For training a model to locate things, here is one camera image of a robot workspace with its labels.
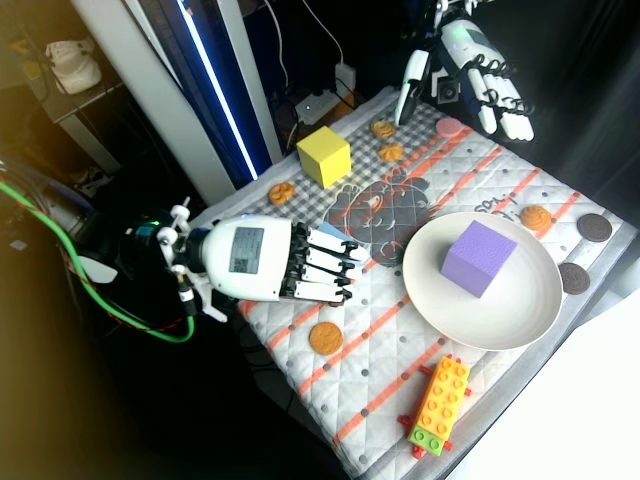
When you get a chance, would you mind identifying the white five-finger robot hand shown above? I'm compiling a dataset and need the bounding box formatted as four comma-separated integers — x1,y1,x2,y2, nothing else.
201,214,370,308
393,18,537,145

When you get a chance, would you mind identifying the purple foam cube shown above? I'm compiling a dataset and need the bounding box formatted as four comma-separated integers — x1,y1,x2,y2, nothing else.
439,219,519,300

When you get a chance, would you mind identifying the yellow foam cube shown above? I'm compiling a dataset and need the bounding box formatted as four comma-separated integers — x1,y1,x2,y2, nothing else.
295,124,353,190

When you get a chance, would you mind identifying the white round plate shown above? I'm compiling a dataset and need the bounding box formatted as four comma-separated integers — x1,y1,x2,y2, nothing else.
402,211,565,353

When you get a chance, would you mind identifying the pretzel shaped butter cookie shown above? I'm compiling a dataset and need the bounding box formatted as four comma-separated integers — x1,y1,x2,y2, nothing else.
267,182,297,207

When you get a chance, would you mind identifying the round flat biscuit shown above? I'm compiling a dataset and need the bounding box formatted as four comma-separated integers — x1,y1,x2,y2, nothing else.
308,321,345,357

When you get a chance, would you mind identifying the white power adapter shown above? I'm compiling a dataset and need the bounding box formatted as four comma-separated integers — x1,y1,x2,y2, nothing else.
333,62,357,91

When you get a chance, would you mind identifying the white power strip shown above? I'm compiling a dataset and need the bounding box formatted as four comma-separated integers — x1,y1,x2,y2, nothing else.
294,92,346,124

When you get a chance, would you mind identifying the grey quilt with bear print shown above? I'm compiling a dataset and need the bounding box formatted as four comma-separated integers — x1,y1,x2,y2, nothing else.
192,85,629,479

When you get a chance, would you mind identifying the swirl butter cookie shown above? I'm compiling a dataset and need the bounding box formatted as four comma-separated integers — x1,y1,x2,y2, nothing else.
519,204,554,232

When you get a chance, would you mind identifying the white robot body column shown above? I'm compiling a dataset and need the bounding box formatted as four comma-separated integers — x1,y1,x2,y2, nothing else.
69,0,286,204

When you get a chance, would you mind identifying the grey metal shelf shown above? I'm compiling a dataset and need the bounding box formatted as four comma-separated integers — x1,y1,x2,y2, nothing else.
19,29,126,174

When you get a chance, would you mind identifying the chocolate sandwich cookie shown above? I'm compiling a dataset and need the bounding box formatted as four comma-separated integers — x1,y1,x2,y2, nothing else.
576,213,614,241
557,262,592,296

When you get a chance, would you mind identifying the orange green red brick toy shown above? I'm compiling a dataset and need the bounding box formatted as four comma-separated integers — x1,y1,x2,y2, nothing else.
397,354,474,459

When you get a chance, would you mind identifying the white shoe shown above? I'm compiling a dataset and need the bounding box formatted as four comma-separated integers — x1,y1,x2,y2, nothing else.
45,39,104,96

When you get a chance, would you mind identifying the black square camera box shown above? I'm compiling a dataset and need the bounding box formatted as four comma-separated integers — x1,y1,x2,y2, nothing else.
430,74,464,106

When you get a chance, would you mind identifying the green cable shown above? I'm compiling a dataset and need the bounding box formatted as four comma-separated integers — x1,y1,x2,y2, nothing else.
0,179,197,346

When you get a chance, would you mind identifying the white cable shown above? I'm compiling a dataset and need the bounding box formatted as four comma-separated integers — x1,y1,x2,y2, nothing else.
262,0,292,89
301,0,347,66

